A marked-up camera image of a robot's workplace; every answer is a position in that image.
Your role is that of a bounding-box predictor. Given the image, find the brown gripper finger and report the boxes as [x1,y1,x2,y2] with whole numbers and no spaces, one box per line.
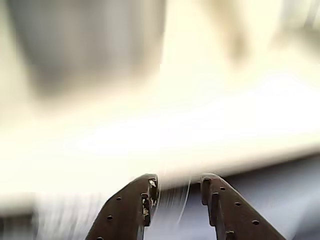
[84,173,159,240]
[199,172,289,240]

